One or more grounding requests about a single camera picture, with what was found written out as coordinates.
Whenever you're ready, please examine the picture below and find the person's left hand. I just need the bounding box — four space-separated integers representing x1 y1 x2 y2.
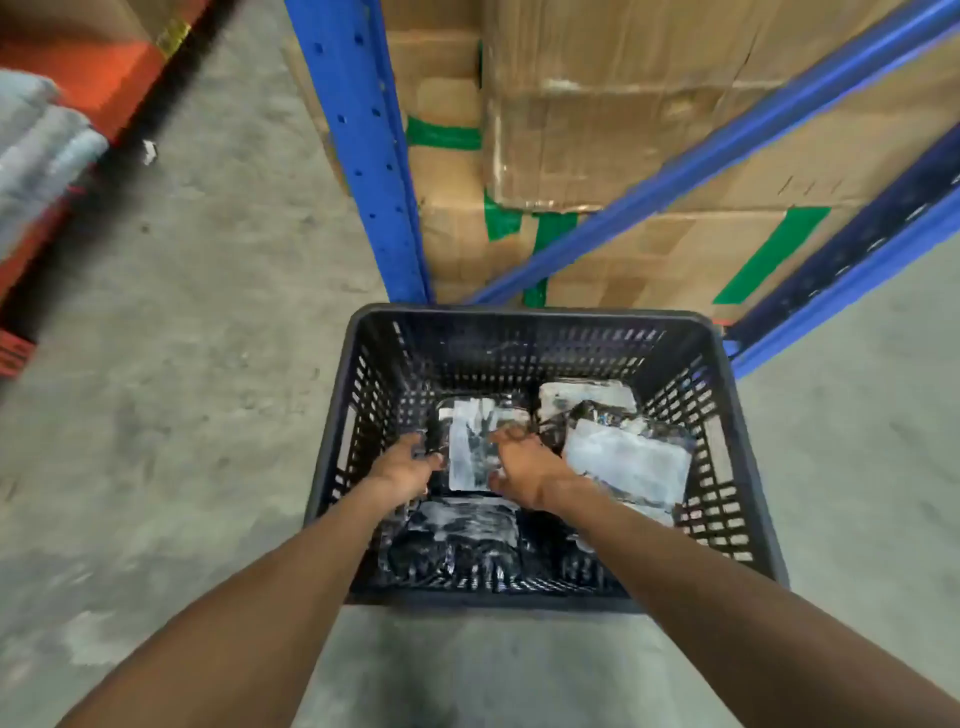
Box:
369 432 446 507

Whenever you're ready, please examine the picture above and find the person's right hand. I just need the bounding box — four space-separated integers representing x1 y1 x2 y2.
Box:
486 425 580 514

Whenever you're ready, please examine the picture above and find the black clear-wrapped packet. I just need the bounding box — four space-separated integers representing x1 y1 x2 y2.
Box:
536 379 639 440
558 418 695 526
426 396 535 496
376 498 537 590

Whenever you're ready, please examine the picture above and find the person's right forearm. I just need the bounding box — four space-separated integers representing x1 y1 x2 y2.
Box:
541 477 960 728

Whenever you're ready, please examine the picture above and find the person's left forearm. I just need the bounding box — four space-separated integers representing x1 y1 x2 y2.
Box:
56 477 404 728

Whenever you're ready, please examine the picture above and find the black plastic crate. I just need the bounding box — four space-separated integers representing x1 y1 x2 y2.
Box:
303 303 790 615

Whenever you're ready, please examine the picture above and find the cardboard box with green tape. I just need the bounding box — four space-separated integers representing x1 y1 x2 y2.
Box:
288 0 526 305
525 206 864 316

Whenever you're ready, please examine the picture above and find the large cardboard box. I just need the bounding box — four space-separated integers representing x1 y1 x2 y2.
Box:
480 0 960 213

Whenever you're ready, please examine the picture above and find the stack of grey cloths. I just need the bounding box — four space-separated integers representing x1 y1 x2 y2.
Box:
0 67 111 264

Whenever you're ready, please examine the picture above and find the cardboard box with yellow label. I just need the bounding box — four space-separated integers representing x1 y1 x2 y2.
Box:
0 0 198 60

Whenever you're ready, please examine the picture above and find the blue metal rack frame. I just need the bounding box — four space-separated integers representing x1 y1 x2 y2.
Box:
283 0 960 381

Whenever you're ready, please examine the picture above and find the orange metal rack frame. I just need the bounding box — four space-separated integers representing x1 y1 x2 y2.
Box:
0 0 219 380

